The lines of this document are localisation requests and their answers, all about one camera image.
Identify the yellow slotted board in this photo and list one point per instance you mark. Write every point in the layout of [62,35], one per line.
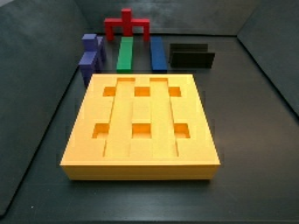
[141,130]

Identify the blue long block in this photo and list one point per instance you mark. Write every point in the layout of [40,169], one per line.
[158,57]

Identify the black folded block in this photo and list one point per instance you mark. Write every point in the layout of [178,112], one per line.
[190,56]

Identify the green long block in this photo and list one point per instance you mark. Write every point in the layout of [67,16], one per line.
[124,57]

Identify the purple stepped block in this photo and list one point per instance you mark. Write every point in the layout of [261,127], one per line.
[94,56]

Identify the red cross-shaped block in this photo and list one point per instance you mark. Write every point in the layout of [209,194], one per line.
[127,22]

